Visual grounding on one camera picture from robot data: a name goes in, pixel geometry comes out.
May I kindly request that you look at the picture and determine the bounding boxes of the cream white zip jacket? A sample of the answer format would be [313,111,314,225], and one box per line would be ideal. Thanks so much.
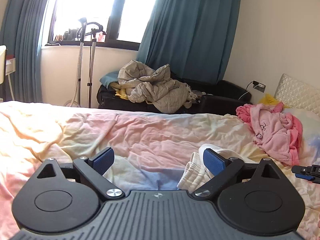
[103,144,254,193]

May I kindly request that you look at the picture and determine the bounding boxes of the pink fleece garment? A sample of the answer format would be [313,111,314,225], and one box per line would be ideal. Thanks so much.
[236,102,303,166]

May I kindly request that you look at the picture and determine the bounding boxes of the pastel bed sheet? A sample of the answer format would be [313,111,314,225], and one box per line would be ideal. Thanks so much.
[1,101,319,239]

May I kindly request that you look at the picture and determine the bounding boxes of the black sofa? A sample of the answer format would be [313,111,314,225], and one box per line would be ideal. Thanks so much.
[97,79,252,115]

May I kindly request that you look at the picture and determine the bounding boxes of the white quilted pillow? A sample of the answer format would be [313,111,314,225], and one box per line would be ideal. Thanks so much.
[274,74,320,116]

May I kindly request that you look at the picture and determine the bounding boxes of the yellow plush item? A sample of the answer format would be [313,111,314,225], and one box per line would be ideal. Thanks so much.
[259,93,284,106]

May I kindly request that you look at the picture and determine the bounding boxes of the teal cushion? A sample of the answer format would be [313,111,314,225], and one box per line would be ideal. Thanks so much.
[100,70,119,88]

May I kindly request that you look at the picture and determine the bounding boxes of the beige quilted blanket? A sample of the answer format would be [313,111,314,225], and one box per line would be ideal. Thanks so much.
[118,60,196,114]

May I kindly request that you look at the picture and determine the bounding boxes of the garment steamer stand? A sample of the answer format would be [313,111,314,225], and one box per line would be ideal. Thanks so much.
[63,17,107,108]

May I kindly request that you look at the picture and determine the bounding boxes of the right teal curtain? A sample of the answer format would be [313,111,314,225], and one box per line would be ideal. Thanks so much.
[137,0,240,84]

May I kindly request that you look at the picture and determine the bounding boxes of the teal curtain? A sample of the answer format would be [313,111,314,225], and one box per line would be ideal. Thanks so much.
[137,0,240,84]
[1,0,48,102]

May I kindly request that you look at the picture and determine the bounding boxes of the left teal curtain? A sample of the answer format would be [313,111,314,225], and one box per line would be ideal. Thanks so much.
[1,0,48,102]

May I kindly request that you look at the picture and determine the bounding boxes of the dark framed window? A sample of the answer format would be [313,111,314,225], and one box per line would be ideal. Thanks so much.
[47,0,156,51]

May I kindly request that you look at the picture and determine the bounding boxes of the wall power outlet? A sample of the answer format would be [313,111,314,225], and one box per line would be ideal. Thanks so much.
[252,81,266,93]

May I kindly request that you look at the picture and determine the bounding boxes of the black charger cable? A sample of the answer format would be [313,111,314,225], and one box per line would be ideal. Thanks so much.
[237,80,256,101]

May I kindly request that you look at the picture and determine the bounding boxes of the white chair with dark frame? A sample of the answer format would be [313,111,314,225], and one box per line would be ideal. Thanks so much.
[0,45,7,102]

